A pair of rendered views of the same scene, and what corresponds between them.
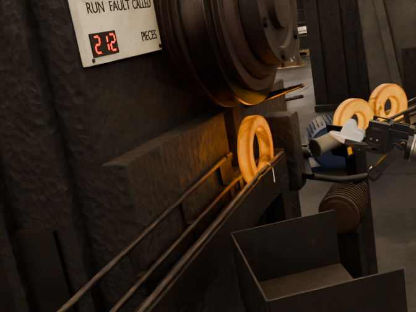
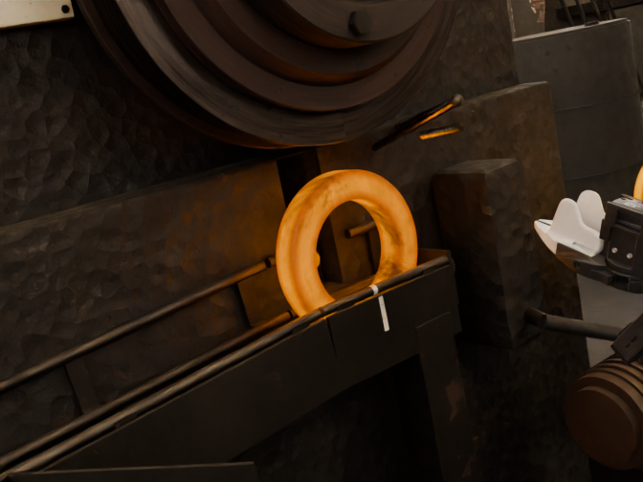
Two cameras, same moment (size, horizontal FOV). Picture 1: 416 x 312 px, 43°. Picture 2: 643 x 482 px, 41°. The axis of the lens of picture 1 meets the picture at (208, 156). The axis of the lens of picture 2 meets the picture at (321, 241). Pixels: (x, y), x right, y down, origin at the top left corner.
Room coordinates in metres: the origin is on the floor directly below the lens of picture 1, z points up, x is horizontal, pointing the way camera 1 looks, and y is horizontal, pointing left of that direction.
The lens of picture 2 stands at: (0.47, -0.52, 0.97)
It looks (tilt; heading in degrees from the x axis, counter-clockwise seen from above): 12 degrees down; 26
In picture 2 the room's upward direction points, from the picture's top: 12 degrees counter-clockwise
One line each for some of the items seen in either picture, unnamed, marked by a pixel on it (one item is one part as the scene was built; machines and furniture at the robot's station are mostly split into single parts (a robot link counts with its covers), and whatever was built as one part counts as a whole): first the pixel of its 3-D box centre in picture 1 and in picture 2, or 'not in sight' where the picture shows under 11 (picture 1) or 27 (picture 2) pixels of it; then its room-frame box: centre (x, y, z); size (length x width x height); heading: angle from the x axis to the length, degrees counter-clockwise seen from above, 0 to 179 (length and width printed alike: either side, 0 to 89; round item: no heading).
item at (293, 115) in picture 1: (283, 151); (488, 252); (1.56, -0.23, 0.68); 0.11 x 0.08 x 0.24; 61
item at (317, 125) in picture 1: (328, 140); not in sight; (3.52, -0.85, 0.17); 0.57 x 0.31 x 0.34; 171
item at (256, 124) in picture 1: (256, 150); (349, 251); (1.35, -0.13, 0.75); 0.18 x 0.03 x 0.18; 153
